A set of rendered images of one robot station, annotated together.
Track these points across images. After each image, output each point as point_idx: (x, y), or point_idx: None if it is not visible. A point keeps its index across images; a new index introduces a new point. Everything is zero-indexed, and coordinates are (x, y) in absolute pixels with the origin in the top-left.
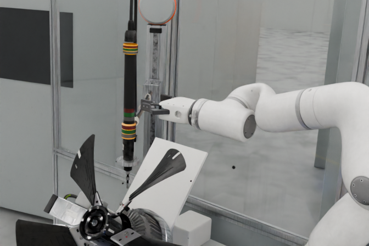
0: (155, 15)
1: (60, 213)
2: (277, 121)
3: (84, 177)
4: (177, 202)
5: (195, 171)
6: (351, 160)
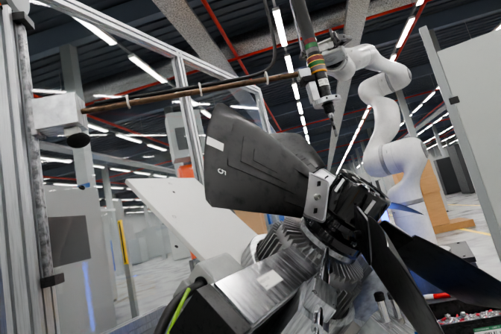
0: None
1: (262, 297)
2: (367, 57)
3: (265, 171)
4: (243, 226)
5: None
6: (399, 65)
